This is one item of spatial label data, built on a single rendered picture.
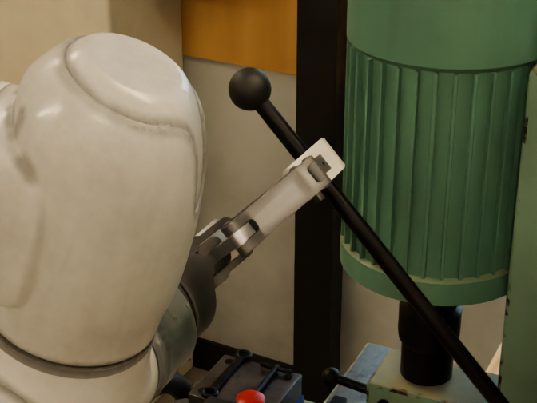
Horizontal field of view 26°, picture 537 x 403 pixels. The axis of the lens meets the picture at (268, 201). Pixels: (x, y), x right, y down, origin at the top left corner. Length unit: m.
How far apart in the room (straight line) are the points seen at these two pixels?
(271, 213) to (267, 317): 2.10
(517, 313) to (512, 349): 0.04
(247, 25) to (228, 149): 0.32
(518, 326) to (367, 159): 0.19
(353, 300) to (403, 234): 1.77
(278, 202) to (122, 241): 0.27
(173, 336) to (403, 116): 0.31
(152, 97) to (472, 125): 0.44
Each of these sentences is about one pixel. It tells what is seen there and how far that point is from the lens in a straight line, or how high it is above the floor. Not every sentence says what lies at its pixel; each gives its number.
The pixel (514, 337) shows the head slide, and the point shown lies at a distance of 1.03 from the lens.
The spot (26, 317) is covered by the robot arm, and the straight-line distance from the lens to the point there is 0.62.
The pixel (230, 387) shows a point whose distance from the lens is 1.26.
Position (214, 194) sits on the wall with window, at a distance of 2.84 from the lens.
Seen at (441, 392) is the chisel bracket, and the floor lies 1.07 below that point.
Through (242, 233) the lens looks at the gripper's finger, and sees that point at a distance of 0.81.
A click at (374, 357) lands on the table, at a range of 1.50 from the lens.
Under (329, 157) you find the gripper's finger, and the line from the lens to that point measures 0.93.
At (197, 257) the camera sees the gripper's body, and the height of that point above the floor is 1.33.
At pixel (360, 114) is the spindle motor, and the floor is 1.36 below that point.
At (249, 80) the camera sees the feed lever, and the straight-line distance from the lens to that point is 0.93.
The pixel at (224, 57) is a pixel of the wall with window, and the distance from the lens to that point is 2.67.
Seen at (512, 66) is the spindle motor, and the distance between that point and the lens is 0.95.
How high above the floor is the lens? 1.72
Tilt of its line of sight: 25 degrees down
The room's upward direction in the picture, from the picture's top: straight up
